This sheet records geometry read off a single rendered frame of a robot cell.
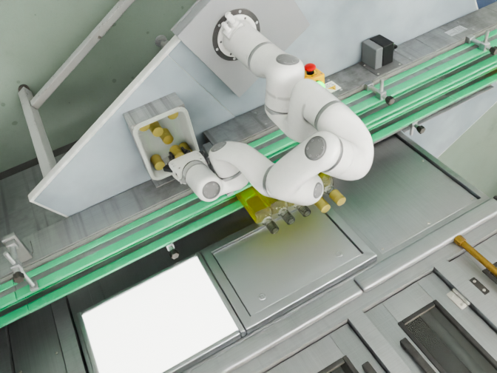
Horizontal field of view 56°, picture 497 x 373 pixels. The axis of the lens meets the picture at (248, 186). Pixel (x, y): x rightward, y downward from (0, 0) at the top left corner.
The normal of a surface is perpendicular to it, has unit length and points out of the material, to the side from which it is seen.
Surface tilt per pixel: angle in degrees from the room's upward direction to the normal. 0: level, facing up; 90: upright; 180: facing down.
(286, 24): 3
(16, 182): 90
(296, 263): 90
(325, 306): 90
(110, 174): 0
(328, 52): 0
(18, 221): 90
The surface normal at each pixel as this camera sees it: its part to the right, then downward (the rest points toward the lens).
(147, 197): -0.14, -0.69
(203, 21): 0.48, 0.61
